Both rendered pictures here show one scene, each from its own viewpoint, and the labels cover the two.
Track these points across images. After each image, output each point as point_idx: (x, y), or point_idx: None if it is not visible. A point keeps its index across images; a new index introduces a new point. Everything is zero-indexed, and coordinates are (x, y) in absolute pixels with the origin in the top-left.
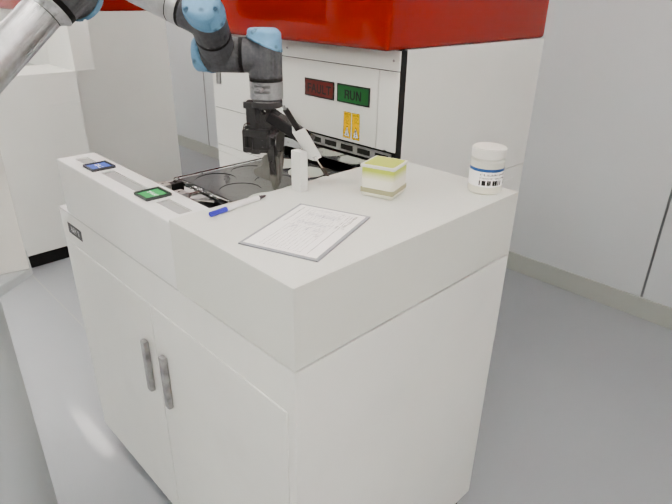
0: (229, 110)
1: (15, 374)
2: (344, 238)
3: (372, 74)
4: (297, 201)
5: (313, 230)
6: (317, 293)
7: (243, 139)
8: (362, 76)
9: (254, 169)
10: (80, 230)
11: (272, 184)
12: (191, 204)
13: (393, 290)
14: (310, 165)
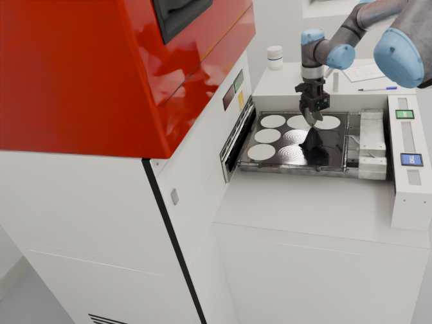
0: (189, 212)
1: None
2: (366, 64)
3: (240, 60)
4: (349, 84)
5: (369, 69)
6: None
7: (329, 99)
8: (238, 65)
9: (323, 117)
10: None
11: (316, 120)
12: (393, 101)
13: None
14: (252, 140)
